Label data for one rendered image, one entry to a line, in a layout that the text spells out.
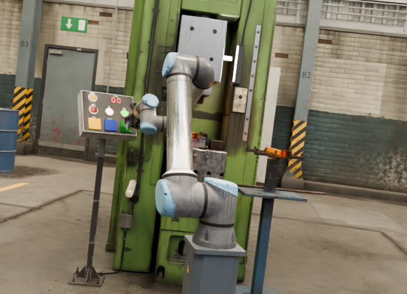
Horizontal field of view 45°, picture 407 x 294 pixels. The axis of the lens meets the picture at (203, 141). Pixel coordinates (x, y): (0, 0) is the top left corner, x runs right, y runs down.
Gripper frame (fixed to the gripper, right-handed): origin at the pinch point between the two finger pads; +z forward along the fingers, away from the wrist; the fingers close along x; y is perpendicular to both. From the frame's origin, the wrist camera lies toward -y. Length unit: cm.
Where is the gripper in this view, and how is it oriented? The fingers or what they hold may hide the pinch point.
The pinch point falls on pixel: (126, 124)
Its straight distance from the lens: 304.0
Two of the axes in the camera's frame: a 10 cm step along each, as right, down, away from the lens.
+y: 1.5, 9.1, -3.9
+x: 8.6, 0.8, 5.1
